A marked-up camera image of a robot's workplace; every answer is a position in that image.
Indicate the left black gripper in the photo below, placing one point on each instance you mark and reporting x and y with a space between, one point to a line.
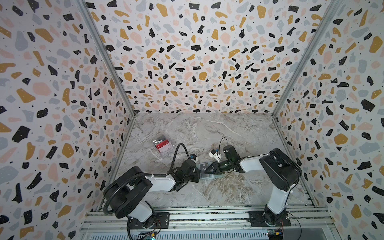
197 178

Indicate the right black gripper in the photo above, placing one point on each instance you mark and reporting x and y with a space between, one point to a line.
217 167

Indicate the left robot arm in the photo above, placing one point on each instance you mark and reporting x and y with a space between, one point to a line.
126 194

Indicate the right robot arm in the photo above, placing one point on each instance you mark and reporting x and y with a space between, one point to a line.
282 171

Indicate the clear acrylic card box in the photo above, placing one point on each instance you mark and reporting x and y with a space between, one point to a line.
167 149

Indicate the red card in box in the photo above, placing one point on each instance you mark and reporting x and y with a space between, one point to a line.
162 144

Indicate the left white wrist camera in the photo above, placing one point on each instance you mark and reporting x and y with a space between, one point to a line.
193 158

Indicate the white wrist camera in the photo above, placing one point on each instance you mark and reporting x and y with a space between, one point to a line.
193 158
215 154

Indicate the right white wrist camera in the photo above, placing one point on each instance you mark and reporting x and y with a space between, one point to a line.
215 154

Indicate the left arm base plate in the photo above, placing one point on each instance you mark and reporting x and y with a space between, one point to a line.
156 220

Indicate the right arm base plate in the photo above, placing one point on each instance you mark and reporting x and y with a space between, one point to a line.
269 219

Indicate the aluminium front rail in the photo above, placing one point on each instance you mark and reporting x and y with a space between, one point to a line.
211 218

